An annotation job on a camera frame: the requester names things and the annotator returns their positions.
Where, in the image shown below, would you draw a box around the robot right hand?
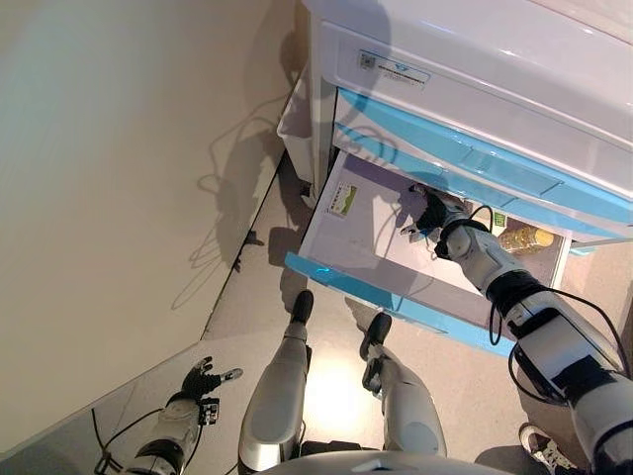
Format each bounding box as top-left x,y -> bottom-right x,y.
400,182 -> 469,238

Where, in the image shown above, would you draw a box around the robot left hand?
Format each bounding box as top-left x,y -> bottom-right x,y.
180,356 -> 244,403

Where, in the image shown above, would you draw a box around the deep blue white drawer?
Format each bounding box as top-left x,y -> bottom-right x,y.
284,150 -> 570,357

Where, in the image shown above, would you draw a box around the shallow blue white drawer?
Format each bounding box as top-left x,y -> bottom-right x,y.
334,86 -> 633,234
331,122 -> 619,243

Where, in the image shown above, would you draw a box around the green white medicine box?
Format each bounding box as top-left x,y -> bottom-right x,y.
324,183 -> 358,218

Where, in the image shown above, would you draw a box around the silver robot left leg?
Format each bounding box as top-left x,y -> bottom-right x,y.
238,290 -> 316,475

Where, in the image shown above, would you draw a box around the silver robot leg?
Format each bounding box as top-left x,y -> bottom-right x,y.
238,290 -> 316,475
359,312 -> 449,459

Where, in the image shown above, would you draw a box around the clear bottle yellow pills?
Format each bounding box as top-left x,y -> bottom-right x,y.
497,225 -> 555,256

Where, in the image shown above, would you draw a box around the translucent white side bin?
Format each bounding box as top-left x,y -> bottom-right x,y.
275,68 -> 317,187

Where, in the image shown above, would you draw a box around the white medical cart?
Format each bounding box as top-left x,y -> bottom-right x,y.
276,0 -> 633,357

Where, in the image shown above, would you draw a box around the silver robot right leg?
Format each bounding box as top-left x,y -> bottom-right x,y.
359,312 -> 449,459

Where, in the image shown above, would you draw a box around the grey robot torso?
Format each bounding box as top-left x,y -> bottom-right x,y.
274,442 -> 476,475

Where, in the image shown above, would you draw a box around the grey white sneaker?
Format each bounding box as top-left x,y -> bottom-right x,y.
517,423 -> 565,471

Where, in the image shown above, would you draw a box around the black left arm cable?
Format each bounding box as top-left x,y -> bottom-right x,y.
91,408 -> 164,475

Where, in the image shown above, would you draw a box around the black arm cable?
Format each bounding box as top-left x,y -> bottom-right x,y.
91,408 -> 164,475
464,205 -> 633,402

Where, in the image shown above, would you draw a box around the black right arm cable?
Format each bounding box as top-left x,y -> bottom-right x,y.
464,205 -> 633,402

